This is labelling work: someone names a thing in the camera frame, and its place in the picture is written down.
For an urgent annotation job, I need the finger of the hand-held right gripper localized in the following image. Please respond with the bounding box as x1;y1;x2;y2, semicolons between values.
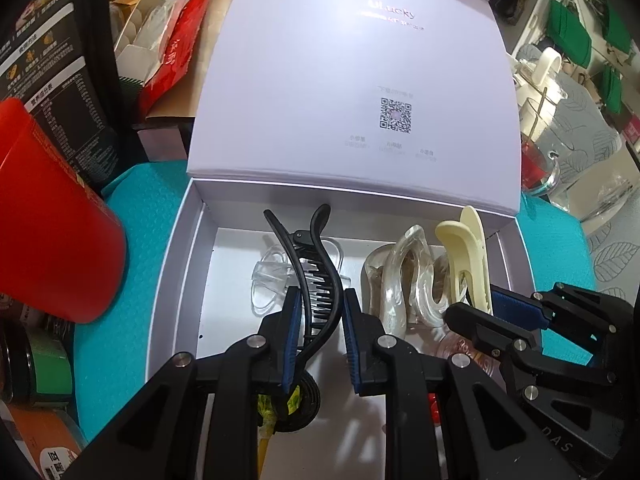
490;282;623;361
444;303;622;402

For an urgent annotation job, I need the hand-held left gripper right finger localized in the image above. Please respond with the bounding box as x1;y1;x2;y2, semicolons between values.
341;287;586;480

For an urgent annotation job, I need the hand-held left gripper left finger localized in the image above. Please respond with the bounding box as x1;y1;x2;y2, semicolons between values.
62;286;304;480

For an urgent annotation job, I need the black hair tie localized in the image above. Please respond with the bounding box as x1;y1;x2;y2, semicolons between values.
272;372;321;433

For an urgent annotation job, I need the beige pearly wavy hair clip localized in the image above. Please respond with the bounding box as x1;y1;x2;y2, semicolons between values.
362;242;451;328

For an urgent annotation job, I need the clear plastic hair clip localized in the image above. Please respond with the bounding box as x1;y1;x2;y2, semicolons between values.
248;237;351;318

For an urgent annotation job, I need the cream hair claw clip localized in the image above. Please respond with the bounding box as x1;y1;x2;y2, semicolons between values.
435;205;495;316

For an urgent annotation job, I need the black hair claw clip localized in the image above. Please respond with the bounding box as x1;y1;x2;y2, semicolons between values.
263;204;346;366

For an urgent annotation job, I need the yellow-green hairpin stick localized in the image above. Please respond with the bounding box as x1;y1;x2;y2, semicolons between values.
256;385;303;480

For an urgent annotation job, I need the white translucent wavy hair clip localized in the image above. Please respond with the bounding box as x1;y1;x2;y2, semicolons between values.
380;225;471;341

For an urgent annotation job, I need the white hinged gift box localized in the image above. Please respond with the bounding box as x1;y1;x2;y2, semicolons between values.
145;0;523;480

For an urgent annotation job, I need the glass mug with red drink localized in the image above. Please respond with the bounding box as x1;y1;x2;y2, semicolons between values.
520;85;573;198

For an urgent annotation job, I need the teal mat with black letters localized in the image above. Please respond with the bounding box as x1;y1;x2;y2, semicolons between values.
72;160;598;441

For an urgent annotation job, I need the green tote bag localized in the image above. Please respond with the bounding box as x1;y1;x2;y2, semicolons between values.
602;5;633;53
600;65;623;113
546;0;593;67

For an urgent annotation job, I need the white water bottle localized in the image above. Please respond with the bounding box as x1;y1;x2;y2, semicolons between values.
510;46;568;126

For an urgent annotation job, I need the row of spice jars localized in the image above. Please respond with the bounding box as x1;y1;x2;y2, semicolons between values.
0;305;91;480

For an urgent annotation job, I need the red plastic canister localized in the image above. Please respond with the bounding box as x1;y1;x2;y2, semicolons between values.
0;97;127;324

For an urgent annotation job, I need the red snack packet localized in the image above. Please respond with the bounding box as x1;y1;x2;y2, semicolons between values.
139;0;213;116

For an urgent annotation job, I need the black printed pouch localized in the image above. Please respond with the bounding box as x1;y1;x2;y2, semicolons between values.
0;0;121;191

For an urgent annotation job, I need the white cardboard carton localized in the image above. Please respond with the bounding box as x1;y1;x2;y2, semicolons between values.
114;0;181;86

